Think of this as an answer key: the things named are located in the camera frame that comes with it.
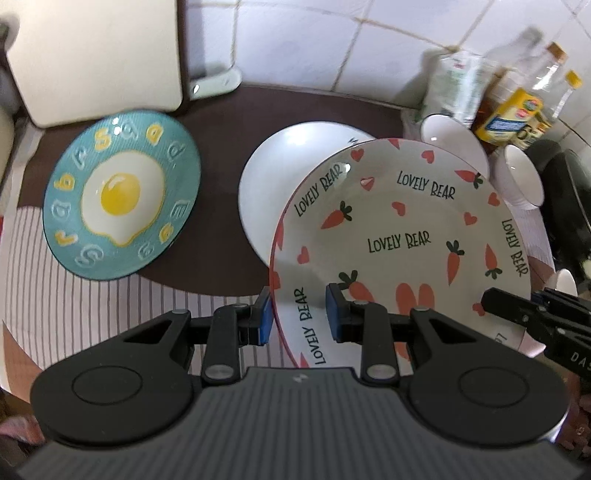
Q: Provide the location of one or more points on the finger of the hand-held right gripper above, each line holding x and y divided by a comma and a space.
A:
565, 307
508, 308

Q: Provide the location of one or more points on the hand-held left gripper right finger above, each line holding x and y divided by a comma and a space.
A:
332, 316

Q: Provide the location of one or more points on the teal fried egg plate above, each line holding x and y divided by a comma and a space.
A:
122, 189

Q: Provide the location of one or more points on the plain white plate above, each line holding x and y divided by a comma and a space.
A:
286, 175

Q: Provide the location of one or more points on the black wok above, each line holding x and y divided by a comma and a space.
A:
563, 194

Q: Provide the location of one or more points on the yellow label brown liquid bottle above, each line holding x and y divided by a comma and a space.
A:
517, 115

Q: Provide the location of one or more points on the white bowl black rim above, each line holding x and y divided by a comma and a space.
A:
519, 175
438, 131
564, 281

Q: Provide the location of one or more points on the pink crumpled bag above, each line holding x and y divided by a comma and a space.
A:
18, 427

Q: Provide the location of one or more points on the striped pink brown tablecloth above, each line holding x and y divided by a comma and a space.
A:
92, 314

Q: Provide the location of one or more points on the white carrot heart plate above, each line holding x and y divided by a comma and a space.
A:
406, 207

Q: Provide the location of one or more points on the cream cutting board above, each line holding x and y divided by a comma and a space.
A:
92, 55

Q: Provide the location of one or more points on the clear bottle yellow cap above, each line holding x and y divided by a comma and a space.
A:
570, 85

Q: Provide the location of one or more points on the white green packet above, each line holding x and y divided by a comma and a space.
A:
455, 83

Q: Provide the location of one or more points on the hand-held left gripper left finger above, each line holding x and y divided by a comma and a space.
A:
264, 318

